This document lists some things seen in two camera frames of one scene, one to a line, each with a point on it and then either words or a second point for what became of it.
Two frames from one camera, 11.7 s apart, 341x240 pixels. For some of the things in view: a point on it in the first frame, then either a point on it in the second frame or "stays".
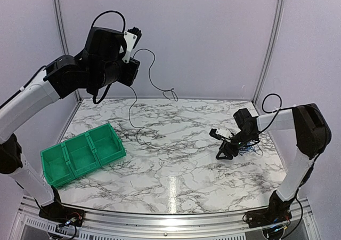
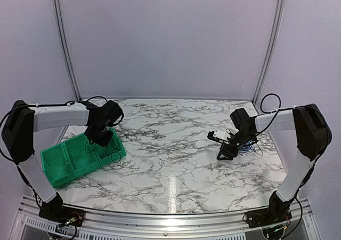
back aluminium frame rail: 164,98 stays
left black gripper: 128,78 → 104,142
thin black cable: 165,93 → 106,152
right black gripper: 227,150 stays
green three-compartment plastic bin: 68,160 stays
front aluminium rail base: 109,226 stays
